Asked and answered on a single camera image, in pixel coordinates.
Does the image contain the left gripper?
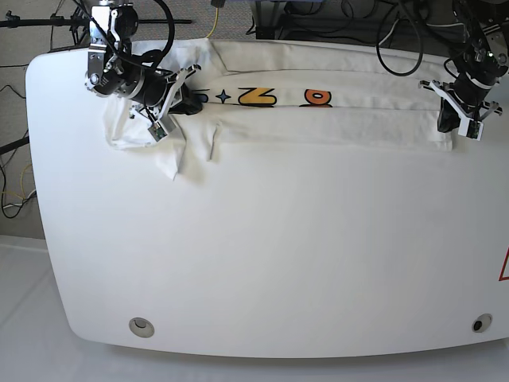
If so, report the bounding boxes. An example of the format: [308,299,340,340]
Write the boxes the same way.
[419,80,503,134]

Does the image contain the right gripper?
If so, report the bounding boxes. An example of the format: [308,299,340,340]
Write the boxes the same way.
[127,64,203,115]

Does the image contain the white printed T-shirt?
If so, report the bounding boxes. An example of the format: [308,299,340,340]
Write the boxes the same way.
[102,39,453,177]

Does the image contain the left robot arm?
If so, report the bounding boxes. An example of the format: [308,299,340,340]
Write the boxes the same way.
[375,1,508,141]

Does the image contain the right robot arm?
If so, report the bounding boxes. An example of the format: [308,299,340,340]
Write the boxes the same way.
[84,1,203,123]

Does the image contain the black equipment base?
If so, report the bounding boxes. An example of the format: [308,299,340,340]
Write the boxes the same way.
[250,1,464,53]

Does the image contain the black tripod stand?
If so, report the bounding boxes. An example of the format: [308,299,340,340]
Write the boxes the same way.
[1,1,193,52]

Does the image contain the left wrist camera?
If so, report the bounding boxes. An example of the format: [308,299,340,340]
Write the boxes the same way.
[458,119,484,141]

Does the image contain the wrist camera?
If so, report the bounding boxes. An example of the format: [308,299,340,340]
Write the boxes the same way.
[458,119,484,141]
[148,118,178,142]

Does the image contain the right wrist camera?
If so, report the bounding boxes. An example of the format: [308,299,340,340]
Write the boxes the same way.
[148,118,178,142]

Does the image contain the yellow cable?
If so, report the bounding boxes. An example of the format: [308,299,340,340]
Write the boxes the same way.
[204,0,220,41]

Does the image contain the white cable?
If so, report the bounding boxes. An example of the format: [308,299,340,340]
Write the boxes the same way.
[375,19,401,48]

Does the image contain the right table cable grommet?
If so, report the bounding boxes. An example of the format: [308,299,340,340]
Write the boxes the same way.
[472,314,493,333]

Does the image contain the table cable grommet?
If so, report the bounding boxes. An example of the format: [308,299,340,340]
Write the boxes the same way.
[472,314,493,333]
[128,318,155,338]

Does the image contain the black floor cables left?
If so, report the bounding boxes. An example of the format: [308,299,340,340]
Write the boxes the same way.
[0,83,39,219]

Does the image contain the left table cable grommet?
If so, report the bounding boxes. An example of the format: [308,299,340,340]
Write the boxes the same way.
[128,318,155,338]

